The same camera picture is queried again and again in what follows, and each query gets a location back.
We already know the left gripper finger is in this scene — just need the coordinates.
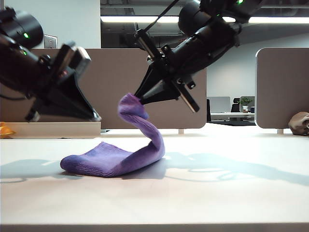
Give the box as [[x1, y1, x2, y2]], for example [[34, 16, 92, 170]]
[[40, 98, 94, 120], [48, 74, 101, 121]]

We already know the purple microfiber cloth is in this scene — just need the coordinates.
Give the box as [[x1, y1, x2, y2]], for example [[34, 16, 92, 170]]
[[59, 93, 166, 178]]

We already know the orange object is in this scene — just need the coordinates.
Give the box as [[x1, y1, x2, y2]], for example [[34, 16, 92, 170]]
[[0, 122, 15, 139]]

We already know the green potted plant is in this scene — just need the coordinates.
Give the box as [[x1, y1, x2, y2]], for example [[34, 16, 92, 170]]
[[239, 96, 253, 114]]

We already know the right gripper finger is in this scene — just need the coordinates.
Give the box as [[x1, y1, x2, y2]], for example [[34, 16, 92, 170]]
[[141, 80, 181, 104], [134, 65, 167, 99]]

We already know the grey background partition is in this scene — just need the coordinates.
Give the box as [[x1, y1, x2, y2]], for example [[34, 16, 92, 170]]
[[207, 96, 231, 114]]

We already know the long ceiling light strip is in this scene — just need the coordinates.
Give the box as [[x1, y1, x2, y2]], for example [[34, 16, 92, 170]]
[[100, 15, 309, 24]]

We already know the beige cable tray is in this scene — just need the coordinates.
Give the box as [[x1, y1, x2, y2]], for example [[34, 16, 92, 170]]
[[0, 121, 101, 139]]

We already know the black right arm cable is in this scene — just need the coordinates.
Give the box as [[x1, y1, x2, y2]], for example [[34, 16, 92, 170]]
[[143, 0, 181, 32]]

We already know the crumpled brown bag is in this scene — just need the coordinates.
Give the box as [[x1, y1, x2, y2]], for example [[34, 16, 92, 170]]
[[288, 111, 309, 135]]

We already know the brown desk divider panel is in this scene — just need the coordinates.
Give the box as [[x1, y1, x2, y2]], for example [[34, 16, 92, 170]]
[[0, 48, 208, 129], [255, 47, 309, 129]]

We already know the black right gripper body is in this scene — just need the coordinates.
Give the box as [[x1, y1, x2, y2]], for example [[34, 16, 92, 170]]
[[136, 29, 201, 114]]

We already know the silver ventilation duct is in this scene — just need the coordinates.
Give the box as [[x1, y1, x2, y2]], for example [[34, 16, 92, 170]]
[[134, 23, 182, 37]]

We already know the white background desk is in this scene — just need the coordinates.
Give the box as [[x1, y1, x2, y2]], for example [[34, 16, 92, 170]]
[[210, 112, 256, 122]]

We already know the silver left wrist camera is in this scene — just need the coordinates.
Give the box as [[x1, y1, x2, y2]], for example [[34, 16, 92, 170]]
[[69, 47, 92, 81]]

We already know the metal wall switch plate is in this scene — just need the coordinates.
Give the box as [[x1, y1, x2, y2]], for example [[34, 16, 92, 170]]
[[43, 34, 58, 49]]

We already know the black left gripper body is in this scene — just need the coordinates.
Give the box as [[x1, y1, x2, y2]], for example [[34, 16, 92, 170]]
[[25, 42, 77, 122]]

